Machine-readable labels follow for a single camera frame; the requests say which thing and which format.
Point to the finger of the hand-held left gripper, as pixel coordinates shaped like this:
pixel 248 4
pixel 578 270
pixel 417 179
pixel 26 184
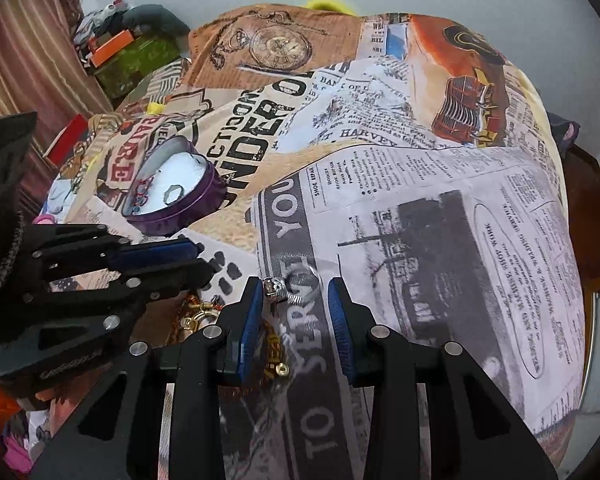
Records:
pixel 180 277
pixel 155 255

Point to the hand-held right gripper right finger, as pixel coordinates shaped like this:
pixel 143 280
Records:
pixel 339 332

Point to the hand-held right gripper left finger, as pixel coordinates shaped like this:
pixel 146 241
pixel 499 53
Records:
pixel 246 332

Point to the purple round tin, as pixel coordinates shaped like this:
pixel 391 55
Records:
pixel 180 205

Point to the red book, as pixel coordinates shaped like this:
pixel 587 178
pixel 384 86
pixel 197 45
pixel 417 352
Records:
pixel 66 137

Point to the newspaper print blanket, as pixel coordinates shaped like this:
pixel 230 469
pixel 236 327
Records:
pixel 405 185

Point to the pink cloth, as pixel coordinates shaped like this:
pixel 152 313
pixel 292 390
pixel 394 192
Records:
pixel 17 447

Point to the green box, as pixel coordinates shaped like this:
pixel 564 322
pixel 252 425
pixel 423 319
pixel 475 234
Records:
pixel 135 60

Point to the striped brown curtain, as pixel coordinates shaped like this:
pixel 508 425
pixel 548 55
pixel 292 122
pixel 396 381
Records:
pixel 25 60

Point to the orange box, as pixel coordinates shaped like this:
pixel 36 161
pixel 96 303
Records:
pixel 109 47

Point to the grey cloth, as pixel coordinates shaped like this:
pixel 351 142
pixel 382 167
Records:
pixel 152 19

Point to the wooden furniture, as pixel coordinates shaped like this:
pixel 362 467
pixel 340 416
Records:
pixel 592 210

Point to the yellow object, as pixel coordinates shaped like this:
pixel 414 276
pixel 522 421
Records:
pixel 326 2

